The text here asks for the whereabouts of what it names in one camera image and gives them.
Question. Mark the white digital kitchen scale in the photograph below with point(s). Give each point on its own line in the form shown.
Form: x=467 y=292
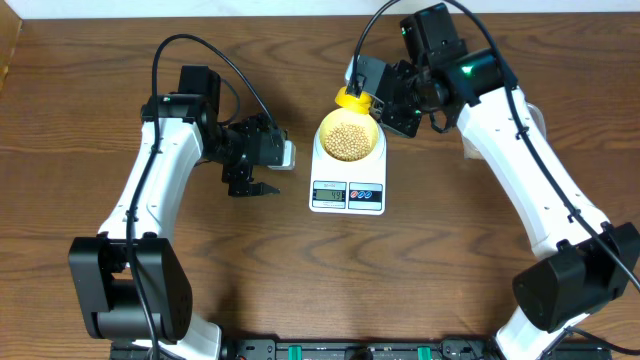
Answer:
x=356 y=188

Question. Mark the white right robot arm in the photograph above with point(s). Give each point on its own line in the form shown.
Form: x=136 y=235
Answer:
x=584 y=262

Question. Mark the cardboard box edge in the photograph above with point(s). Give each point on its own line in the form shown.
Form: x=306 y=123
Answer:
x=10 y=28

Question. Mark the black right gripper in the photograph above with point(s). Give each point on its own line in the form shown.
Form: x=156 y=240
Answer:
x=391 y=118

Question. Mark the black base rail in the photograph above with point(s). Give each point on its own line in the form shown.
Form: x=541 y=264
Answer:
x=449 y=348

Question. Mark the clear plastic container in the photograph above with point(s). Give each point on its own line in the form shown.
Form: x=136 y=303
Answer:
x=471 y=152

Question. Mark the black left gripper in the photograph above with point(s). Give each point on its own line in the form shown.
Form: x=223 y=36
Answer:
x=243 y=174

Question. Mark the yellow plastic scoop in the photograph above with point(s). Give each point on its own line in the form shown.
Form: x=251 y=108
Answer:
x=358 y=104

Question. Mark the yellow bowl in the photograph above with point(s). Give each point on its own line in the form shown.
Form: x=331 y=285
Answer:
x=343 y=115

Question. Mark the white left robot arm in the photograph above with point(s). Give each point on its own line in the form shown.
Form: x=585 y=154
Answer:
x=128 y=280

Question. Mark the soybeans in yellow bowl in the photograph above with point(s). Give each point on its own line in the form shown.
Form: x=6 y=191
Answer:
x=348 y=142

